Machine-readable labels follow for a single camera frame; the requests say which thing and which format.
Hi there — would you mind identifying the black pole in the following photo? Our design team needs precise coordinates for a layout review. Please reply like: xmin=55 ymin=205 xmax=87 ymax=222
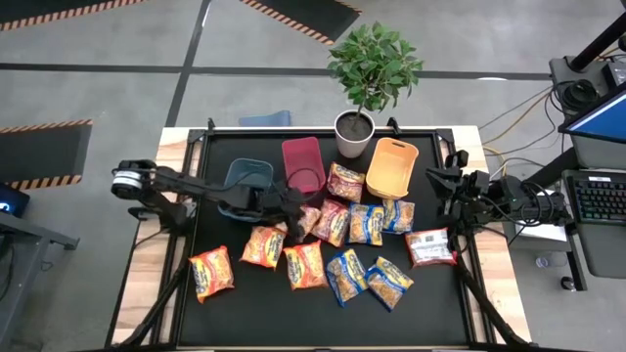
xmin=568 ymin=12 xmax=626 ymax=73

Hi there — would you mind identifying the orange plastic basket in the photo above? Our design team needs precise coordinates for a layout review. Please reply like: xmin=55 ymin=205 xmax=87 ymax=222
xmin=365 ymin=136 xmax=421 ymax=200

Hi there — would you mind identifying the grey metal desk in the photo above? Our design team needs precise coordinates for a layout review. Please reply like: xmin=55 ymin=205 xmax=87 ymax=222
xmin=0 ymin=209 xmax=82 ymax=352

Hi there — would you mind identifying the blue-grey plastic basket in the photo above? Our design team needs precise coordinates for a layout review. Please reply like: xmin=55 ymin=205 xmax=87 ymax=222
xmin=217 ymin=156 xmax=275 ymax=224

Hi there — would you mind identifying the black device with blue light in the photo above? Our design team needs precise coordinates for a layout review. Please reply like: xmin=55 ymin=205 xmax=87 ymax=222
xmin=0 ymin=183 xmax=31 ymax=220

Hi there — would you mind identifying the grey equipment cart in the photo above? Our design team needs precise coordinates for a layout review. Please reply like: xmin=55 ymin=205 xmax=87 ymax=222
xmin=560 ymin=131 xmax=626 ymax=280

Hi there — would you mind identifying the coiled black cable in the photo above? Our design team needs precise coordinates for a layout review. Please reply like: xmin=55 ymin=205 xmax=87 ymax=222
xmin=557 ymin=77 xmax=601 ymax=114

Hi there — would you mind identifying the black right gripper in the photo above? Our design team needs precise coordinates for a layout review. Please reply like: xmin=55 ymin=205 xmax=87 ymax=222
xmin=425 ymin=149 xmax=491 ymax=216

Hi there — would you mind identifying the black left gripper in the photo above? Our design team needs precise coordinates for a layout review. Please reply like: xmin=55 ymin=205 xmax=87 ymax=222
xmin=244 ymin=185 xmax=309 ymax=244

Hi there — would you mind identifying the green plant in white pot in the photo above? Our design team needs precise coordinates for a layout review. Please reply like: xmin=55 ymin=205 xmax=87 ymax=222
xmin=326 ymin=20 xmax=425 ymax=160

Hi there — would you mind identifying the black table mat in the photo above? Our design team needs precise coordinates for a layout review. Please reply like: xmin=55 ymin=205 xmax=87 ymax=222
xmin=178 ymin=129 xmax=471 ymax=348

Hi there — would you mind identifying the computer monitor blue screen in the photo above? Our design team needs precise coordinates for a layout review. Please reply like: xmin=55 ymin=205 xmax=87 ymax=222
xmin=558 ymin=80 xmax=626 ymax=146

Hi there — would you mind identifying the red Maruchan noodle pack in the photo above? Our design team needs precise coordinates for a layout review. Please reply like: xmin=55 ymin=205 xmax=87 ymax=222
xmin=404 ymin=227 xmax=460 ymax=269
xmin=326 ymin=161 xmax=367 ymax=204
xmin=311 ymin=198 xmax=351 ymax=248

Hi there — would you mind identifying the pink plastic basket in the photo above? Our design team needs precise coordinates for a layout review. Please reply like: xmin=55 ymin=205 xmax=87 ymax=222
xmin=281 ymin=136 xmax=328 ymax=195

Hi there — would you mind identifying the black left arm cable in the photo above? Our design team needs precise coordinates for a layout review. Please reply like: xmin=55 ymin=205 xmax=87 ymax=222
xmin=286 ymin=167 xmax=328 ymax=197

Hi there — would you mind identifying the grey floor cable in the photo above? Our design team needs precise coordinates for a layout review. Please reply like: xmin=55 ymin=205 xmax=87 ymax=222
xmin=477 ymin=86 xmax=554 ymax=132

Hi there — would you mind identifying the black hazard-striped floor mat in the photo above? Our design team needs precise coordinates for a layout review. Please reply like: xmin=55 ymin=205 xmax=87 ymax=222
xmin=0 ymin=0 xmax=148 ymax=33
xmin=239 ymin=0 xmax=363 ymax=46
xmin=0 ymin=119 xmax=94 ymax=192

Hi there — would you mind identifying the wooden table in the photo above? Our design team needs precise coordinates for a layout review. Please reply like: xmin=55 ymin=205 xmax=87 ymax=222
xmin=111 ymin=125 xmax=533 ymax=351

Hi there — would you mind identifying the black backlit keyboard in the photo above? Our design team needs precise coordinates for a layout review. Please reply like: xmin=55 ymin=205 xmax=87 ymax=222
xmin=568 ymin=173 xmax=626 ymax=227

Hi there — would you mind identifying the grey desk with cables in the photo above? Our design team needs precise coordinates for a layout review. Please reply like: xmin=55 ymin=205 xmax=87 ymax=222
xmin=548 ymin=54 xmax=626 ymax=116

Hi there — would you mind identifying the yellow floor cable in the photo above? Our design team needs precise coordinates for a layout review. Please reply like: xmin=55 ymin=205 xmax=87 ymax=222
xmin=481 ymin=92 xmax=554 ymax=165

